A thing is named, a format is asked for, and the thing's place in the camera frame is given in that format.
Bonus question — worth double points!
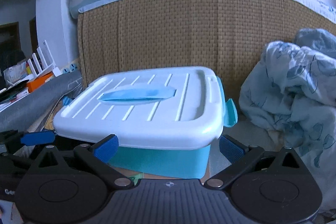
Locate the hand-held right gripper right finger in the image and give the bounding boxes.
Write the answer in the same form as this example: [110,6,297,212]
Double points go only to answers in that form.
[203,135,313,190]

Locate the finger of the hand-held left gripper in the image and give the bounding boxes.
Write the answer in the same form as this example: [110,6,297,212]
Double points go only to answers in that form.
[0,130,56,147]
[0,153,36,171]

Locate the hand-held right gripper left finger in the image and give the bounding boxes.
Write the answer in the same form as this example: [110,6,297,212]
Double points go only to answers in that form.
[25,135,135,190]

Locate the green packet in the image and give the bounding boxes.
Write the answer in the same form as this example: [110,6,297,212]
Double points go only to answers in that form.
[129,173,145,186]

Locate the white bin lid blue handle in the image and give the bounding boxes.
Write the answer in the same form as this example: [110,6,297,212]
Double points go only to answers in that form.
[52,66,227,149]

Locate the blue plastic storage bin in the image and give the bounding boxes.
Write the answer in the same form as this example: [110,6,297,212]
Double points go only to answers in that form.
[62,76,238,179]

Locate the cardboard sheet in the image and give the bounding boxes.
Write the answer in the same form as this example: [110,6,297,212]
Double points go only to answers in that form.
[109,165,210,185]

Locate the stack of books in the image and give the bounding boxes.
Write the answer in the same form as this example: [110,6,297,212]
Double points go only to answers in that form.
[0,88,30,111]

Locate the orange box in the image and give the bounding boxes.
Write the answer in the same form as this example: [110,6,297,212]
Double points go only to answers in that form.
[26,72,54,93]

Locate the pile of plastic packaging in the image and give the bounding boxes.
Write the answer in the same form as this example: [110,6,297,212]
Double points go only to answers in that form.
[0,61,30,88]

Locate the white router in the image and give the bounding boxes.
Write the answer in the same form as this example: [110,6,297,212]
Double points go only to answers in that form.
[26,40,63,83]

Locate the white power strip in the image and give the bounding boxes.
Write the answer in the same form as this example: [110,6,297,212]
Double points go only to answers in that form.
[62,63,79,75]

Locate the blue floral quilt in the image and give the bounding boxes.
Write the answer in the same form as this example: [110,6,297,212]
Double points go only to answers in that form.
[239,28,336,214]

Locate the dark wooden furniture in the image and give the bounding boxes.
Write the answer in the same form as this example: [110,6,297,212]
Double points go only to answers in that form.
[0,22,37,64]

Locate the woven rattan headboard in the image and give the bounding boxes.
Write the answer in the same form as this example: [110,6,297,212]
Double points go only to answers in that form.
[77,0,336,88]

